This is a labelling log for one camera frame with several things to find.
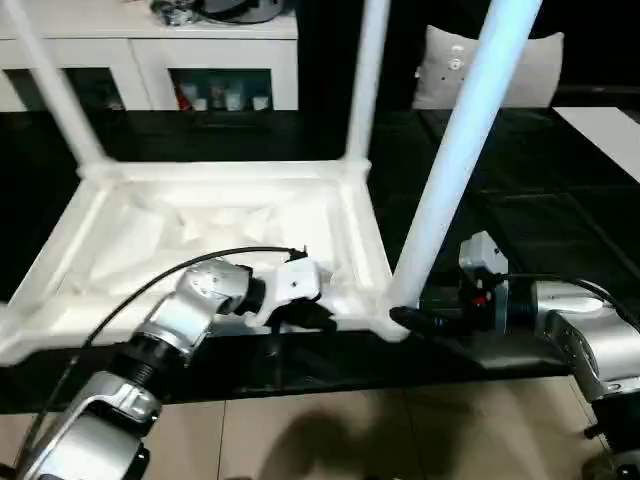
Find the crumpled patterned bag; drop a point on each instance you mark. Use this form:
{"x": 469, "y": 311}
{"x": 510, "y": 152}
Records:
{"x": 172, "y": 12}

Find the white plastic table top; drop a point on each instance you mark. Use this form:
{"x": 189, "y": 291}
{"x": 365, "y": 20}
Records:
{"x": 225, "y": 200}

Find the white flat board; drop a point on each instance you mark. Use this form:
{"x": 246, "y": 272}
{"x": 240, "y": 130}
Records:
{"x": 605, "y": 135}

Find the black mat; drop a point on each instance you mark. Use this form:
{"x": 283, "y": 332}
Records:
{"x": 550, "y": 200}

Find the white sideboard with glass doors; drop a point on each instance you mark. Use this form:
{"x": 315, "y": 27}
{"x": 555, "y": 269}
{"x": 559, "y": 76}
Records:
{"x": 75, "y": 50}

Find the grey pillow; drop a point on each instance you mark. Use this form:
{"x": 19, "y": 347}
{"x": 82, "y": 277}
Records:
{"x": 530, "y": 75}

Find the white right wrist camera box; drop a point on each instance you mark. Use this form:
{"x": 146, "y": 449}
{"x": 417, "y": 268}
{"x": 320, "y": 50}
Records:
{"x": 480, "y": 255}

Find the black cabinet with gold label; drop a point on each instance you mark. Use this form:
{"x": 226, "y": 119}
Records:
{"x": 325, "y": 50}

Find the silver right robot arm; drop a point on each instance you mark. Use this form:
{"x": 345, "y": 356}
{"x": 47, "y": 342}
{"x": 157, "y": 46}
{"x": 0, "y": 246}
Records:
{"x": 590, "y": 330}

